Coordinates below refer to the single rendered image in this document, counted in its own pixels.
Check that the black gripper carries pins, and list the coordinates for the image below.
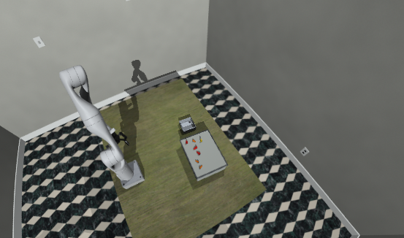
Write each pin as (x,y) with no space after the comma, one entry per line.
(117,138)

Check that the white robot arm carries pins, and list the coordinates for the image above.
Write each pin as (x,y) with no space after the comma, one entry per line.
(92,118)

